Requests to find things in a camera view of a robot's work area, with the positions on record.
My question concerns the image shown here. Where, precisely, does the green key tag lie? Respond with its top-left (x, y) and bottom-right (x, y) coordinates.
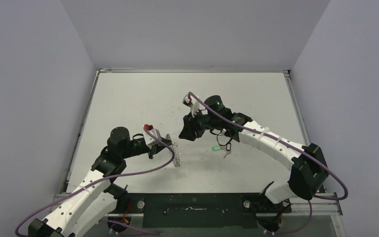
top-left (212, 146), bottom-right (222, 152)

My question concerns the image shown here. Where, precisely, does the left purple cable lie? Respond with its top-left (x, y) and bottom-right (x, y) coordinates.
top-left (15, 125), bottom-right (176, 237)

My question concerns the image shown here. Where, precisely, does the purple cable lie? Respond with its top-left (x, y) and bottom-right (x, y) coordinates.
top-left (15, 125), bottom-right (176, 237)
top-left (188, 92), bottom-right (349, 201)

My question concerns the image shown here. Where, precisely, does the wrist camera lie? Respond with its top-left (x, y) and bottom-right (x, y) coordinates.
top-left (143, 124), bottom-right (161, 149)
top-left (182, 93), bottom-right (202, 119)

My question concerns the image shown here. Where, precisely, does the aluminium frame rail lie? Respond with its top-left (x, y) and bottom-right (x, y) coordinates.
top-left (53, 193), bottom-right (343, 217)

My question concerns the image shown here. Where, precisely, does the metal disc with keyrings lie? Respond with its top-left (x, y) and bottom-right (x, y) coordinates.
top-left (166, 133), bottom-right (181, 167)

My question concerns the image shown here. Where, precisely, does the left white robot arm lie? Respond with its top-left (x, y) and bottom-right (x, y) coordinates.
top-left (27, 124), bottom-right (175, 237)

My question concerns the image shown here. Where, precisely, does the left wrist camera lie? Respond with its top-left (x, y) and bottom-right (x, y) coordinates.
top-left (143, 124), bottom-right (161, 149)

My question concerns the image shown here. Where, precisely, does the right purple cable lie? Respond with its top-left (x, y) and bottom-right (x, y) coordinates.
top-left (188, 92), bottom-right (349, 201)

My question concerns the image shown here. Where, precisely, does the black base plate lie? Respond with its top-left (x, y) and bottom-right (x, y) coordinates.
top-left (110, 193), bottom-right (292, 229)

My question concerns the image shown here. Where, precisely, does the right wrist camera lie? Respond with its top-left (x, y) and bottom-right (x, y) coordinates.
top-left (182, 93), bottom-right (202, 119)

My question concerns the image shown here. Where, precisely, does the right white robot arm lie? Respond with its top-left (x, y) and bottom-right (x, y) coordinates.
top-left (179, 94), bottom-right (329, 212)

